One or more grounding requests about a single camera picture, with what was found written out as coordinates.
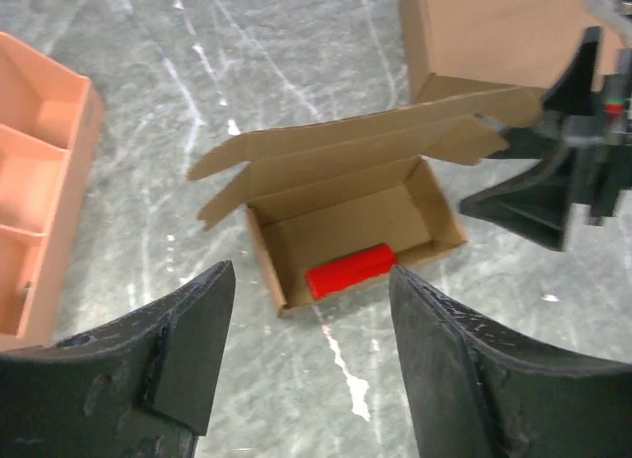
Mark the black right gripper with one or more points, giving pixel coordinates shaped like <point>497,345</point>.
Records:
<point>536,204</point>

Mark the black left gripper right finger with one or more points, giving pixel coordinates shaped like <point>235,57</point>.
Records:
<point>477,388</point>

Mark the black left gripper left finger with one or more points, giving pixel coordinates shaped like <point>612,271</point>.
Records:
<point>141,385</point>

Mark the red block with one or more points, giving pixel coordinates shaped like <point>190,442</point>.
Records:
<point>350,270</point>

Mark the cardboard box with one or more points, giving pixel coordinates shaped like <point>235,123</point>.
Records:
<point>323,192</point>
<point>455,47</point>

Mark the closed folded cardboard box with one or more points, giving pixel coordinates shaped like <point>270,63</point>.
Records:
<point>455,47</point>

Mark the pink plastic desk organizer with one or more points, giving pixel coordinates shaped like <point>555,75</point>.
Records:
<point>51,119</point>

